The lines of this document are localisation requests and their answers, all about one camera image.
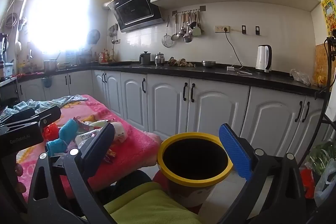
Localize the person's left hand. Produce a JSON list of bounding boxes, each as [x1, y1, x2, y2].
[[14, 162, 27, 194]]

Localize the light blue cloth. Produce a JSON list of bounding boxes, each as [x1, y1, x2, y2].
[[0, 95, 89, 123]]

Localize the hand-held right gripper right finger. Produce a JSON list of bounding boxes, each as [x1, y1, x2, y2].
[[218, 123, 308, 224]]

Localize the white green packet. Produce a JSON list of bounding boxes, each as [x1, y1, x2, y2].
[[83, 120, 111, 128]]

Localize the black kitchen countertop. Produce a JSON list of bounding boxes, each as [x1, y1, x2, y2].
[[0, 61, 331, 100]]

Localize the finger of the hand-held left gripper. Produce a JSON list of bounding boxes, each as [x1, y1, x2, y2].
[[0, 108, 36, 126], [5, 105, 62, 133]]

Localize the yellow-rimmed waste bin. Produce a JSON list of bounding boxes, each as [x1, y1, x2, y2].
[[157, 132, 234, 215]]

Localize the brown patterned rag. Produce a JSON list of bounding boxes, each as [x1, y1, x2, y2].
[[167, 57, 196, 67]]

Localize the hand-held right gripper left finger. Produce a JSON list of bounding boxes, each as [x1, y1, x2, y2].
[[26, 122, 116, 224]]

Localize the row of white lower cabinets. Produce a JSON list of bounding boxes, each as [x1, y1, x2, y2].
[[16, 69, 331, 161]]

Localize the colourful candy wrapper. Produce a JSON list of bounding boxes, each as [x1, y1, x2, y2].
[[104, 148, 117, 163]]

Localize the yellow wall poster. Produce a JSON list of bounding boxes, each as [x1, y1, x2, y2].
[[322, 0, 336, 31]]

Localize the white electric kettle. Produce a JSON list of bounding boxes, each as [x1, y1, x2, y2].
[[255, 45, 273, 73]]

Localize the row of hanging kitchen utensils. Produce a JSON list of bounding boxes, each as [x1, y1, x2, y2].
[[162, 6, 206, 45]]

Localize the hanging utensils beside hood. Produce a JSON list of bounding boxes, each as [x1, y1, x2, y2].
[[109, 24, 118, 45]]

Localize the black metal rack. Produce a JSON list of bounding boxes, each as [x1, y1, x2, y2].
[[315, 35, 336, 135]]

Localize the pink printed blanket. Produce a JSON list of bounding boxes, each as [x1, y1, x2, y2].
[[16, 94, 162, 203]]

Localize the teal fuzzy cloth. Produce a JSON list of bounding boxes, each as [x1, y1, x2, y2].
[[47, 139, 69, 157], [59, 119, 84, 144]]

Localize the black range hood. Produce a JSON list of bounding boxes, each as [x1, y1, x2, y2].
[[103, 0, 164, 33]]

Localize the kitchen window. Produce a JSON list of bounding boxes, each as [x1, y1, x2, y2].
[[28, 0, 91, 55]]

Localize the red plastic bottle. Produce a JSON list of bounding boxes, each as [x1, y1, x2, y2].
[[43, 123, 59, 140]]

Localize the red plastic bag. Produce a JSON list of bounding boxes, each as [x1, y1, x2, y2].
[[301, 169, 315, 199]]

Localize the black power cable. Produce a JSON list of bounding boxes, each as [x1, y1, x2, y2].
[[224, 29, 244, 68]]

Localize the clear plastic bag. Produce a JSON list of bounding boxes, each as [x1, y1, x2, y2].
[[290, 69, 313, 86]]

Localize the white printed packet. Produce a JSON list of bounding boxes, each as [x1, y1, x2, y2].
[[76, 131, 101, 147]]

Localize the yellow-green fleece cloth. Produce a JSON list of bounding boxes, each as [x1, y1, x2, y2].
[[104, 182, 201, 224]]

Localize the bag of green vegetables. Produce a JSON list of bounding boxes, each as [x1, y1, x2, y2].
[[306, 141, 336, 180]]

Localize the group of condiment bottles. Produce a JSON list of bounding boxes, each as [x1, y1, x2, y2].
[[98, 49, 112, 63]]

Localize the white plastic bag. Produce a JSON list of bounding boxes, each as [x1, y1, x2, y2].
[[314, 164, 336, 207], [109, 122, 130, 144]]

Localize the steel cooking pot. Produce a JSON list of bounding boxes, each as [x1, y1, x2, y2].
[[43, 58, 58, 73]]

